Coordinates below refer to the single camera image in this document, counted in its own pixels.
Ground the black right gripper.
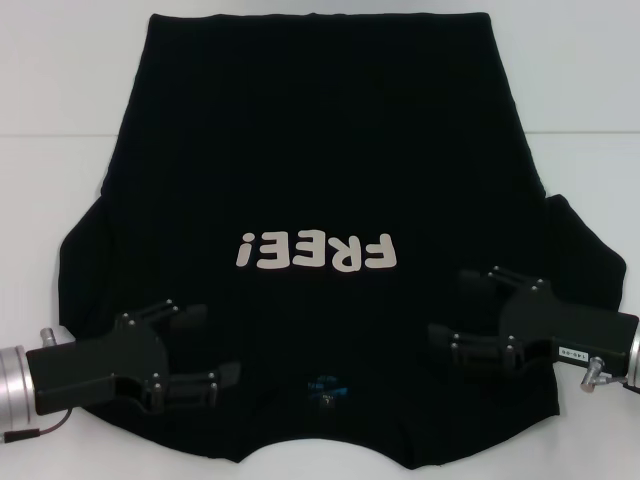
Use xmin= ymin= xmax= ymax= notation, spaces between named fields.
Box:
xmin=427 ymin=265 xmax=640 ymax=377

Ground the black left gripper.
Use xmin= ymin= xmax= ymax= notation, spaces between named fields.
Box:
xmin=24 ymin=298 xmax=242 ymax=416

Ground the black shirt with FREE print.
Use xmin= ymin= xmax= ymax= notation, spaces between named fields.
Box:
xmin=58 ymin=10 xmax=629 ymax=474

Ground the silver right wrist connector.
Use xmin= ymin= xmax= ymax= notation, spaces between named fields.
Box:
xmin=578 ymin=361 xmax=610 ymax=392

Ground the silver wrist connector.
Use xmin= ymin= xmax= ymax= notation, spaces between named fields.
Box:
xmin=39 ymin=326 xmax=70 ymax=347
xmin=578 ymin=361 xmax=610 ymax=392

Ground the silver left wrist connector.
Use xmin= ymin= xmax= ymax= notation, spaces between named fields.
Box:
xmin=39 ymin=326 xmax=70 ymax=347

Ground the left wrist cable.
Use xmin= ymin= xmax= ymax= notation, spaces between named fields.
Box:
xmin=0 ymin=409 xmax=72 ymax=444

